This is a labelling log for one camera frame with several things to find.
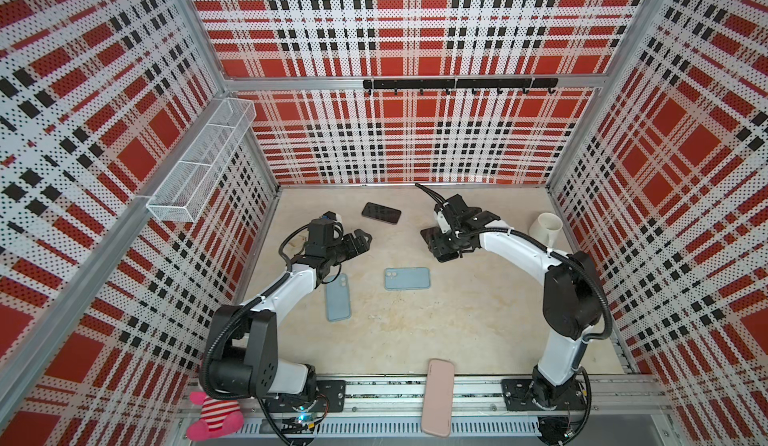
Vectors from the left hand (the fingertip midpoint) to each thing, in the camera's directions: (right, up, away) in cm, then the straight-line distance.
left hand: (362, 246), depth 89 cm
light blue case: (+14, -12, +7) cm, 19 cm away
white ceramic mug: (+60, +4, +10) cm, 61 cm away
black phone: (+21, +3, +10) cm, 23 cm away
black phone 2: (+4, +10, +23) cm, 26 cm away
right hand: (+24, 0, +2) cm, 24 cm away
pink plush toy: (-30, -37, -23) cm, 52 cm away
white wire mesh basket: (-56, +16, +2) cm, 58 cm away
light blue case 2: (-8, -17, +2) cm, 19 cm away
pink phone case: (+21, -38, -16) cm, 46 cm away
